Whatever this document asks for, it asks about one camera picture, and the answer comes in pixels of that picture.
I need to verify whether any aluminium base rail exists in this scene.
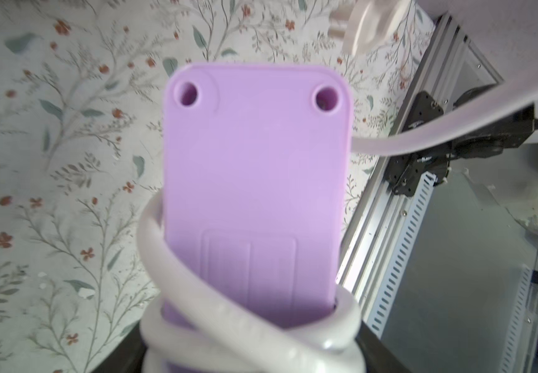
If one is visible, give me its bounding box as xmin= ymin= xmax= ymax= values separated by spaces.
xmin=337 ymin=13 xmax=502 ymax=324

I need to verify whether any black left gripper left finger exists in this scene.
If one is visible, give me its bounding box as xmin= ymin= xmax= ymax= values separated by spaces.
xmin=93 ymin=322 xmax=148 ymax=373

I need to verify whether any purple power strip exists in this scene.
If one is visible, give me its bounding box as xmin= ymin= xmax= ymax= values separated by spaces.
xmin=163 ymin=63 xmax=352 ymax=329

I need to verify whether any white power cord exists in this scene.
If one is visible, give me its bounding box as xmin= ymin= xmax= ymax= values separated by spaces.
xmin=137 ymin=0 xmax=538 ymax=373

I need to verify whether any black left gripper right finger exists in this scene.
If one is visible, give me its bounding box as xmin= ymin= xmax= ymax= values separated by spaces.
xmin=356 ymin=323 xmax=409 ymax=373

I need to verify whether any perforated cable duct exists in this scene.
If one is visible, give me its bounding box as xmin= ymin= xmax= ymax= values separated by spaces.
xmin=363 ymin=172 xmax=437 ymax=337

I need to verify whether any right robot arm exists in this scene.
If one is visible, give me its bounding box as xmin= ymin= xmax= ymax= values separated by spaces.
xmin=384 ymin=84 xmax=538 ymax=197

